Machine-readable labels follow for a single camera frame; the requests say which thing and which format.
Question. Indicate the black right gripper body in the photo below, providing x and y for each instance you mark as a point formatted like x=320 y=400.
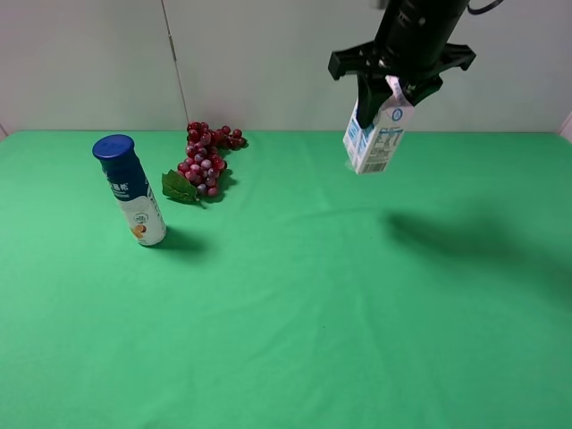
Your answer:
x=414 y=61

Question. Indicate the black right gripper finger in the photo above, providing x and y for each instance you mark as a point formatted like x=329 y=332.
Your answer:
x=372 y=93
x=416 y=92

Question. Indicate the white blue milk carton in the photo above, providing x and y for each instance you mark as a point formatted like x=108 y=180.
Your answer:
x=371 y=149

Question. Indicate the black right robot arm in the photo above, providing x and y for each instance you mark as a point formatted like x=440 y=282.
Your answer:
x=419 y=19

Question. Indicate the red grape bunch with leaf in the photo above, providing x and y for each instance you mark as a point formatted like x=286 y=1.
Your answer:
x=203 y=174

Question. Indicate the green tablecloth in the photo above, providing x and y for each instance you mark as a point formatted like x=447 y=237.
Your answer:
x=434 y=295

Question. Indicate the blue white yogurt bottle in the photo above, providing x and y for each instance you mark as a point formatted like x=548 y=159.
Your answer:
x=130 y=186

